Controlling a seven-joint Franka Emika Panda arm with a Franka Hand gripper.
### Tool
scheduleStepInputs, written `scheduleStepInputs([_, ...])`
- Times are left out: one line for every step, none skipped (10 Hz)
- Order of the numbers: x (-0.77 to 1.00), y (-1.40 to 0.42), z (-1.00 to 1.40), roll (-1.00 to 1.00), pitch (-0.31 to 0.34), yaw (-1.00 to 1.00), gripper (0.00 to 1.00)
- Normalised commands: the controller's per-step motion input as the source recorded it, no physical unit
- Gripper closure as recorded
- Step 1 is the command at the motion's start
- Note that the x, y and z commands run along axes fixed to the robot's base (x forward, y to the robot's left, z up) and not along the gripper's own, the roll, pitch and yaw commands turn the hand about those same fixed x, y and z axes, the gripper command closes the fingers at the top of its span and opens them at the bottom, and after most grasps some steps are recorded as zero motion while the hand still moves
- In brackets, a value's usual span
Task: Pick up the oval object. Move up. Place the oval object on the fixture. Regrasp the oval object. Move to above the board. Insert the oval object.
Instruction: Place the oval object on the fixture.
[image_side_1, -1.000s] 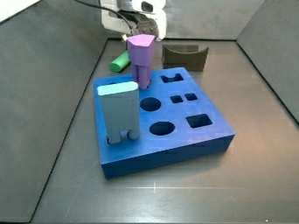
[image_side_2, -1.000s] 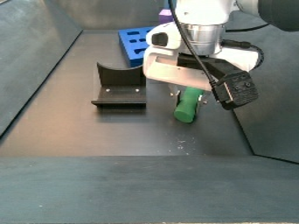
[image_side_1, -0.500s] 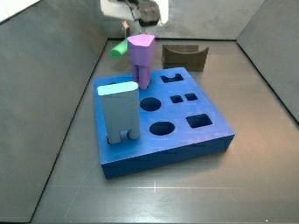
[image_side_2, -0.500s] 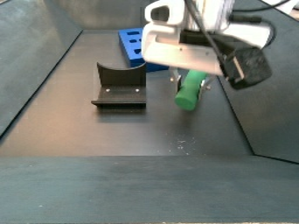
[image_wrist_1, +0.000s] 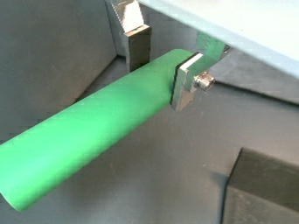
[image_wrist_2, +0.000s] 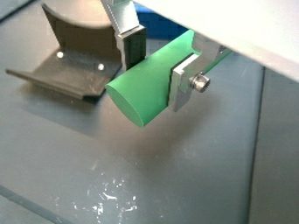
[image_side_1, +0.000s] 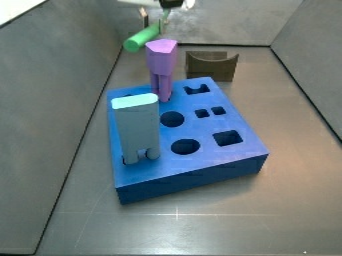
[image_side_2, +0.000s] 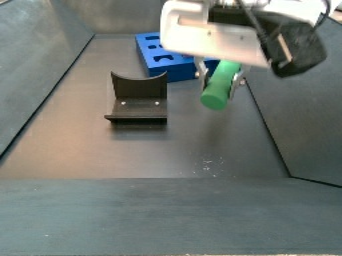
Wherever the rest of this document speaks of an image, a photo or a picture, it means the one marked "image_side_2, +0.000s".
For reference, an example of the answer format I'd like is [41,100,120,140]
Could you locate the green oval cylinder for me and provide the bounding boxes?
[200,60,240,110]

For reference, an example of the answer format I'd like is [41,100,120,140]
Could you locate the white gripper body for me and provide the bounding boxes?
[160,0,325,68]

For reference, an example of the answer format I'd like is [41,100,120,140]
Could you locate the blue shape-sorter block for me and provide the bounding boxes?
[135,31,222,83]

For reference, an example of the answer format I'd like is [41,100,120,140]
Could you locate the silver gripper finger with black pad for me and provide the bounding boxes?
[194,56,208,89]

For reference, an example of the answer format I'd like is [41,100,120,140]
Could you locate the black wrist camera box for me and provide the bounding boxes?
[256,12,327,78]

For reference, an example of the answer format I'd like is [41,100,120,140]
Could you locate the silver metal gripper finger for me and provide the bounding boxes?
[228,69,244,99]

